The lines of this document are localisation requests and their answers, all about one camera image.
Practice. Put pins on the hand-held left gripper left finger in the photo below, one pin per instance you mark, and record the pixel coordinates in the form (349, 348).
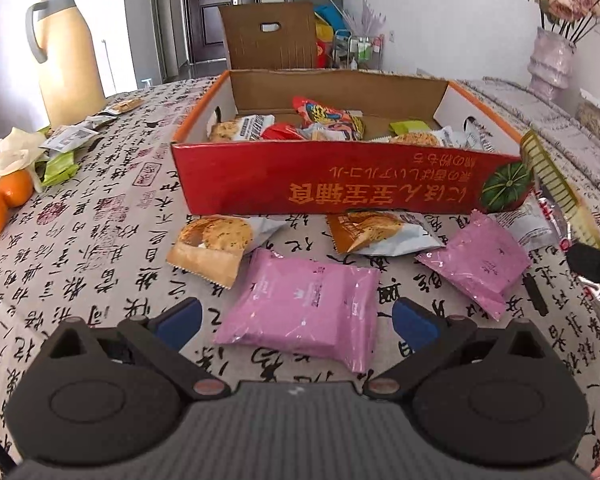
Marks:
(180, 319)

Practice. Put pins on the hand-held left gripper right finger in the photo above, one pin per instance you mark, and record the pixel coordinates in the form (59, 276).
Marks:
(414, 322)

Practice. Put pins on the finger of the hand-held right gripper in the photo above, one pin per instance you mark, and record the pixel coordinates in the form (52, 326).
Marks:
(595, 262)

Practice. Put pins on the yellow striped snack packet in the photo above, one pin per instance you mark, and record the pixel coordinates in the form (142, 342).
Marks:
(555, 175)

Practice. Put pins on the pink snack packet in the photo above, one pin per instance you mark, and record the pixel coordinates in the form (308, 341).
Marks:
(300, 305)
(480, 260)

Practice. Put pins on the red cardboard box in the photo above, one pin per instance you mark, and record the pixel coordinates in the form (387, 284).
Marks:
(260, 180)

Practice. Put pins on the red chip bag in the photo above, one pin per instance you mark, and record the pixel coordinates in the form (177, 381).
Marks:
(330, 115)

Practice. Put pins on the red silver snack packet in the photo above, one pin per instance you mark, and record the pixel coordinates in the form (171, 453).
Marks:
(552, 217)

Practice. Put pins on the small white snack packet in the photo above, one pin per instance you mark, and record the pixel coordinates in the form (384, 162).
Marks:
(322, 135)
(525, 222)

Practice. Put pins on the orange white cookie packet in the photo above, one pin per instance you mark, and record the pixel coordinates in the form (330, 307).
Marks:
(380, 232)

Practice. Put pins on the grey patterned cloth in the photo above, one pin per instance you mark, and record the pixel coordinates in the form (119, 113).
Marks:
(545, 125)

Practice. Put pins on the small green snack packet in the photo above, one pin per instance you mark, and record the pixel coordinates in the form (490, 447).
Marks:
(60, 169)

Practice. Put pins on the pink ribbed vase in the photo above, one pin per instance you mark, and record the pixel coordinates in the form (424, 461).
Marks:
(550, 65)

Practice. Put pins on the small red snack packet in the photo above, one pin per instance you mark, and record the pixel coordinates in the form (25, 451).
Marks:
(280, 133)

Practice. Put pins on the white labelled snack packet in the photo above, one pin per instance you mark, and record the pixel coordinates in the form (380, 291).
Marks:
(70, 138)

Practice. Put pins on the small grey snack packet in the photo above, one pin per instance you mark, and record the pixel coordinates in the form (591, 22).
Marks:
(99, 119)

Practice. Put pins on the small cookie packet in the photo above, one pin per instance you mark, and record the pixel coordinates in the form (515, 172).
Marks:
(125, 105)

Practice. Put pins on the white crumpled plastic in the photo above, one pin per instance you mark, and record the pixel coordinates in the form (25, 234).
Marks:
(17, 152)

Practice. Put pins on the metal utility cart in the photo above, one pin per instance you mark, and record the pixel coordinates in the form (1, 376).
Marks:
(360, 50)

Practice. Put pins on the yellow thermos jug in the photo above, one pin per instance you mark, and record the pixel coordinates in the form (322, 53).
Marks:
(70, 60)

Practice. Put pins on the brown cardboard box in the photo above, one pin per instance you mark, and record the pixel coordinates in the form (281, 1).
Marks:
(270, 45)

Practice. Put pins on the red and yellow bag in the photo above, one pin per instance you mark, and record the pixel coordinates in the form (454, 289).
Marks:
(322, 45)

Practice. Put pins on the dark brown door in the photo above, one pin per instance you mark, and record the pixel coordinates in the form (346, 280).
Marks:
(215, 15)

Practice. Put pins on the purple dried flowers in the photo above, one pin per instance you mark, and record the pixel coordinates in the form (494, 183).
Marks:
(369, 15)

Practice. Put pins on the blue plastic item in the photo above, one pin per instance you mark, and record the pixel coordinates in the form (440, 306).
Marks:
(330, 16)

